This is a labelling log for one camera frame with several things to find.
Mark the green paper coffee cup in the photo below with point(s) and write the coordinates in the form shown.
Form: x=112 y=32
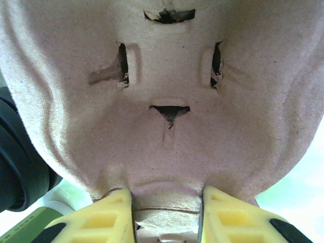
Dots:
x=33 y=225

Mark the black cup lid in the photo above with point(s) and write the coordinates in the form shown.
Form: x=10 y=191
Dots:
x=22 y=164

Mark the single pulp cup carrier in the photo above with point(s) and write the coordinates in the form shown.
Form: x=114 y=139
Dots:
x=164 y=152

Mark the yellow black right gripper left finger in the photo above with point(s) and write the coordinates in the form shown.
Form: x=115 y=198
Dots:
x=96 y=222

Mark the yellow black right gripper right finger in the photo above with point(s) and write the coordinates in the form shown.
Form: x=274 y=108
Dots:
x=240 y=222

